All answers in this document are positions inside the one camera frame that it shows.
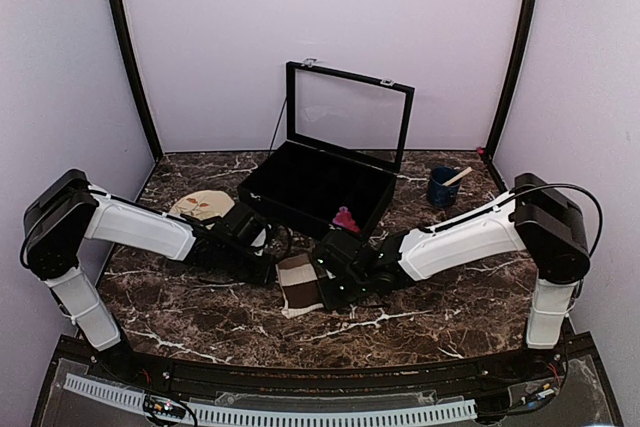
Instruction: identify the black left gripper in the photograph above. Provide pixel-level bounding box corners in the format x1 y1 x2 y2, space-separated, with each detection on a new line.
219 242 276 286

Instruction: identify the maroon purple striped sock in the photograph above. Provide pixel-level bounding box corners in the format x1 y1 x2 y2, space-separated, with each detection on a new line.
332 206 360 234

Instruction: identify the beige brown striped sock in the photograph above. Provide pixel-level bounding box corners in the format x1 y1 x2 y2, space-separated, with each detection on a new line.
276 254 324 319

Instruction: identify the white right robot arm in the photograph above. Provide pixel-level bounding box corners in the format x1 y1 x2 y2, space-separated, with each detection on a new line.
310 173 599 381

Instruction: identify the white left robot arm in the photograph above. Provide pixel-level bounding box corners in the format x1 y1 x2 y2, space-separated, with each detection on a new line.
19 169 277 383

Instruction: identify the beige cloth hat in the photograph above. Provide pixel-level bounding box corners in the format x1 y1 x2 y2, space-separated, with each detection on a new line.
169 190 235 220

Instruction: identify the dark blue mug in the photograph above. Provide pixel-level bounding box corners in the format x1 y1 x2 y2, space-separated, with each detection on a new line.
427 166 461 208

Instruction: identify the black display case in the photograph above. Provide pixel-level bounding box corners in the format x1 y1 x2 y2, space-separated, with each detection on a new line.
238 61 415 240

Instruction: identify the wooden stick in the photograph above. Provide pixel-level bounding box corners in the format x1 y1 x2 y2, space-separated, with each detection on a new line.
442 167 473 187

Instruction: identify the white slotted cable duct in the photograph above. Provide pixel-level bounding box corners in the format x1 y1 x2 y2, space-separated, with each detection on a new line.
62 373 478 426

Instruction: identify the black front frame rail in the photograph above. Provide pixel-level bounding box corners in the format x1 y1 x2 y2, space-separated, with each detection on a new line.
54 334 596 401

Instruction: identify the black left corner post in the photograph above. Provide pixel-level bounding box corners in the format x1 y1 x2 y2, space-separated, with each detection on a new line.
108 0 164 163

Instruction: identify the black corner post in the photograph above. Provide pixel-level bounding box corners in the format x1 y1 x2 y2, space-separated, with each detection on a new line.
108 0 164 163
484 0 536 164

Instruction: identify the black right corner post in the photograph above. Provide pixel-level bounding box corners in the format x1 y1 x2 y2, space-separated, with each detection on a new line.
484 0 536 164

